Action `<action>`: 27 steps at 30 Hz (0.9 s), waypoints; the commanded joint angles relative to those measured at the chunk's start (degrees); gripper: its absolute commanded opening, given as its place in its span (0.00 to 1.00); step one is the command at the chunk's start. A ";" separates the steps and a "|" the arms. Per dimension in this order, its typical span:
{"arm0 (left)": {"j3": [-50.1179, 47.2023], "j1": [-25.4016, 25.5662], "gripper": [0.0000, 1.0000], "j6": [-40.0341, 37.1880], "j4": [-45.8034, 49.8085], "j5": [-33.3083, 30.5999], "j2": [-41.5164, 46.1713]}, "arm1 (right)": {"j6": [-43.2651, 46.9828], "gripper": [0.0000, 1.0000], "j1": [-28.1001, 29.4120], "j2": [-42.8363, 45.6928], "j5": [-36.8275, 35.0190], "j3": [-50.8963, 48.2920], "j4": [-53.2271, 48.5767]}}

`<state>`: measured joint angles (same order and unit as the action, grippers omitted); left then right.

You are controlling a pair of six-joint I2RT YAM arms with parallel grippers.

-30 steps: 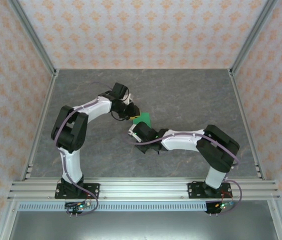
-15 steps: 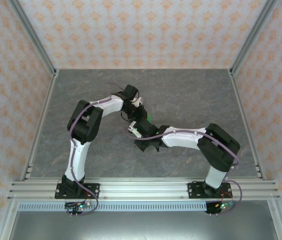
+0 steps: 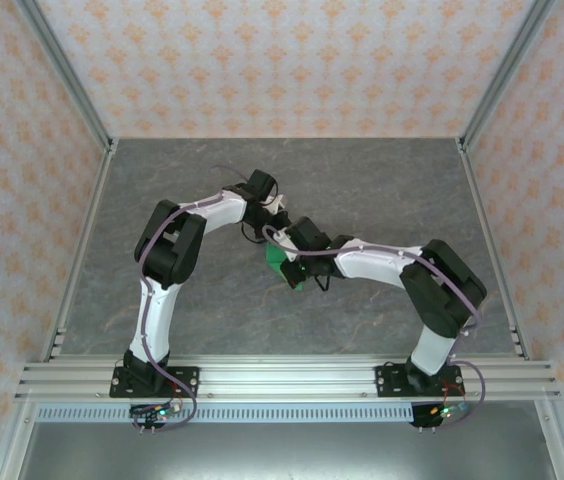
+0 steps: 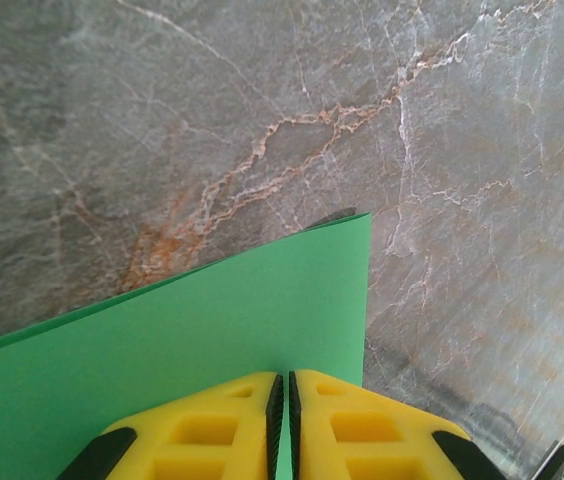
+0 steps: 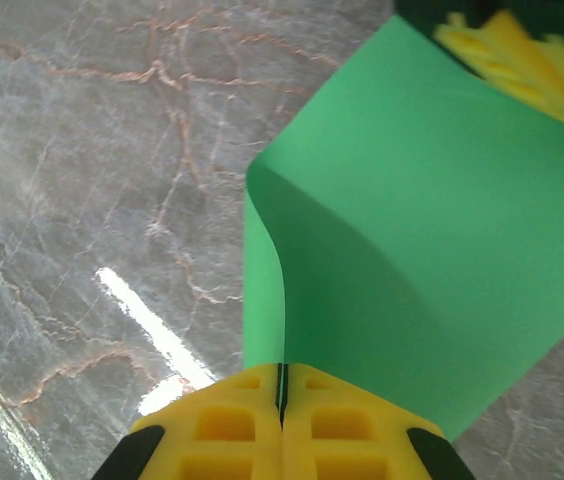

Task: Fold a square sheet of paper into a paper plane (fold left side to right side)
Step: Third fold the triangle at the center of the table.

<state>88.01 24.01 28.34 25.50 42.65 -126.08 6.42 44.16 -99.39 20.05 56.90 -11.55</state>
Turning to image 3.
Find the aluminium table side rail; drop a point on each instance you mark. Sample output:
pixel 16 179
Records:
pixel 494 250
pixel 79 250

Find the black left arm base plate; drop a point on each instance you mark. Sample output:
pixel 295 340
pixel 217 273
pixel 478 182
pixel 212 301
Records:
pixel 184 382

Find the grey metal shelf panel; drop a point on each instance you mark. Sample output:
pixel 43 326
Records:
pixel 282 452

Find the aluminium mounting rail beam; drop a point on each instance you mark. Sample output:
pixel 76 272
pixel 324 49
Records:
pixel 287 380

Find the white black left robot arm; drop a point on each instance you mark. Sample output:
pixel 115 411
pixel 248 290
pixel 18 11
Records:
pixel 154 320

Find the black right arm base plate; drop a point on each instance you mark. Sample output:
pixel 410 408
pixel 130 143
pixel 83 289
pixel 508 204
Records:
pixel 389 382

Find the green paper sheet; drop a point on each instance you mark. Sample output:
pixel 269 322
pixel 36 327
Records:
pixel 274 257

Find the aluminium frame post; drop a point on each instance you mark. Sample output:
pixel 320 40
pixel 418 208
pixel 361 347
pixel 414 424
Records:
pixel 504 75
pixel 67 75

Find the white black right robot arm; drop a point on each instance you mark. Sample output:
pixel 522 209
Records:
pixel 432 350

